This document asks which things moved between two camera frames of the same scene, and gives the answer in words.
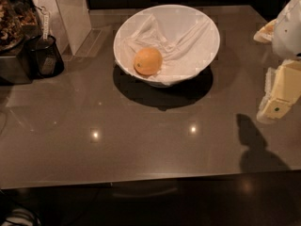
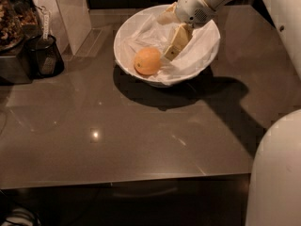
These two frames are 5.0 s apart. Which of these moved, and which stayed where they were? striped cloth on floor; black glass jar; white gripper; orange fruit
Moved: white gripper
Stayed: black glass jar; orange fruit; striped cloth on floor
